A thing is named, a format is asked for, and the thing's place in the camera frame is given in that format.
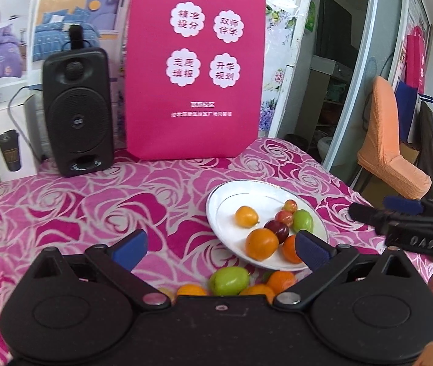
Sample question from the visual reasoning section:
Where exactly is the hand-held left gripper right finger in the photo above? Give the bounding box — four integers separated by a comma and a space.
273, 231, 421, 312

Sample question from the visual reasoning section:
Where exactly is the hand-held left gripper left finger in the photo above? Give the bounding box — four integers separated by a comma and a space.
29, 229, 171, 312

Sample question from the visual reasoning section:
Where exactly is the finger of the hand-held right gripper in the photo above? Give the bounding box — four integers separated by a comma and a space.
349, 203, 397, 235
383, 196, 433, 218

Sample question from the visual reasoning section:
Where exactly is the green mango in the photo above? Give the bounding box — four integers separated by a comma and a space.
209, 267, 250, 297
292, 210, 315, 234

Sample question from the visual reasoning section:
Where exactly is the dark purple plum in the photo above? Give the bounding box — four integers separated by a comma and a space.
265, 220, 290, 242

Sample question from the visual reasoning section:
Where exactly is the small yellow orange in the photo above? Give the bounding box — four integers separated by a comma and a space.
235, 206, 259, 227

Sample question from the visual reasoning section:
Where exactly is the white plate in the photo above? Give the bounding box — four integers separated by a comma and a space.
206, 180, 330, 272

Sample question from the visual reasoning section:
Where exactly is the chair with orange cover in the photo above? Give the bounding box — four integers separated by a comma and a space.
357, 76, 433, 201

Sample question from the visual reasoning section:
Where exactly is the pink rose tablecloth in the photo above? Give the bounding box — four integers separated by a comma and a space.
0, 136, 433, 366

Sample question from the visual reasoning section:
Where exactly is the blue bag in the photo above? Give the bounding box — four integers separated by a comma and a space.
394, 82, 433, 142

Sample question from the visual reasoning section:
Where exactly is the hanging pink bag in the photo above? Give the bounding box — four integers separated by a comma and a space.
405, 27, 429, 94

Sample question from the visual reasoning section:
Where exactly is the black speaker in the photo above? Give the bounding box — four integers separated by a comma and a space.
42, 48, 115, 178

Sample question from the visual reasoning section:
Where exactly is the grey appliance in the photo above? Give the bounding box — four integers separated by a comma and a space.
23, 95, 51, 161

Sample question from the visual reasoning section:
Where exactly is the white box with cup print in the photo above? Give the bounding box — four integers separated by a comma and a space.
0, 101, 38, 183

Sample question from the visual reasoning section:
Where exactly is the green sticker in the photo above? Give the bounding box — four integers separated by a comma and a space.
305, 2, 316, 33

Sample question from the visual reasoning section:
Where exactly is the pink tote bag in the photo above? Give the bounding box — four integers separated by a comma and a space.
125, 0, 268, 161

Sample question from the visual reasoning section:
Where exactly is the blue bedding poster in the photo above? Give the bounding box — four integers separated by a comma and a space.
33, 0, 132, 62

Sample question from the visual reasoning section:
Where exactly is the floral wall poster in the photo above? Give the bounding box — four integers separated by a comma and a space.
258, 4, 305, 138

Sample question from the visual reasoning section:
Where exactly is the white sliding door frame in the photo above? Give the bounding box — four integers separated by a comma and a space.
321, 0, 408, 169

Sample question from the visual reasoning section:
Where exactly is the black cable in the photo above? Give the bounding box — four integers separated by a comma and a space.
8, 85, 45, 161

